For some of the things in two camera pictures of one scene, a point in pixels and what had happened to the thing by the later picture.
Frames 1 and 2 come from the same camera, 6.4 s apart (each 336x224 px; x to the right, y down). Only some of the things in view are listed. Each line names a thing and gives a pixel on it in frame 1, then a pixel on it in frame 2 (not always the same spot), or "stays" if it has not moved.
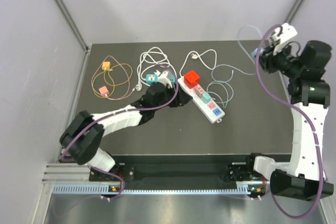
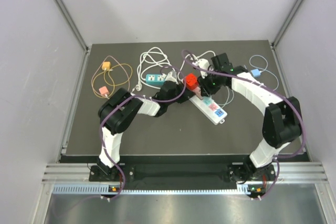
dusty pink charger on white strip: [199, 91] stays
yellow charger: [106, 64] stays
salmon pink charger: [104, 90] stays
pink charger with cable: [111, 76] stays
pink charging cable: [127, 93] stays
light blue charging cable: [239, 42] -> [263, 70]
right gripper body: [274, 63] -> [211, 84]
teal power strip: [150, 78] stays
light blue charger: [254, 53] -> [255, 73]
